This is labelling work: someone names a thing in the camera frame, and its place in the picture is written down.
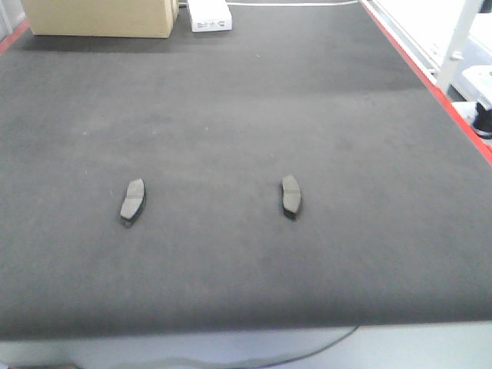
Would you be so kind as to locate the grey brake pad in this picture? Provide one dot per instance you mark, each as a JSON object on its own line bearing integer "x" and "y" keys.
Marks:
{"x": 291, "y": 196}
{"x": 133, "y": 202}

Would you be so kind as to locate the white long carton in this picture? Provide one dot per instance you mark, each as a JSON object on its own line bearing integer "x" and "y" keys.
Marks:
{"x": 209, "y": 15}

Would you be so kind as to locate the cardboard box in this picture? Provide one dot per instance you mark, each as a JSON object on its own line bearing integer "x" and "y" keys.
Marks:
{"x": 118, "y": 18}

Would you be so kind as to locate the black round base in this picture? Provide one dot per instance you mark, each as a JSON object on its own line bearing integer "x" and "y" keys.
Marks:
{"x": 482, "y": 122}

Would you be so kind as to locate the white side rail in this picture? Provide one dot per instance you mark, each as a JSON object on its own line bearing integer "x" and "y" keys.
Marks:
{"x": 443, "y": 38}

